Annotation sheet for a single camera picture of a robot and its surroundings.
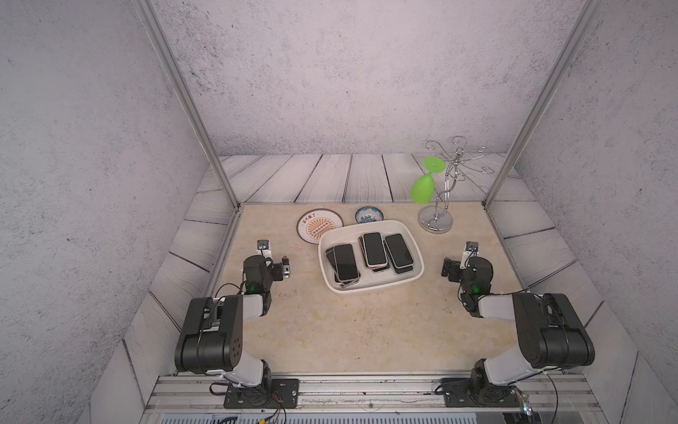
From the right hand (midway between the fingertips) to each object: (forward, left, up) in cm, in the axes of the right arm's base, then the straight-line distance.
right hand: (463, 258), depth 94 cm
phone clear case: (+6, +21, -4) cm, 23 cm away
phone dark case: (-1, +28, -6) cm, 29 cm away
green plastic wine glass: (+20, +14, +15) cm, 29 cm away
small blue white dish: (+25, +32, -3) cm, 41 cm away
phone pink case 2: (+6, +31, -3) cm, 31 cm away
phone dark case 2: (-2, +20, -4) cm, 21 cm away
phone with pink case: (-1, +41, -1) cm, 41 cm away
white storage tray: (+12, +41, -2) cm, 43 cm away
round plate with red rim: (+21, +56, -6) cm, 61 cm away
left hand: (0, +66, +2) cm, 66 cm away
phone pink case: (+1, +46, 0) cm, 46 cm away
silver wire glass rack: (+24, +2, -6) cm, 25 cm away
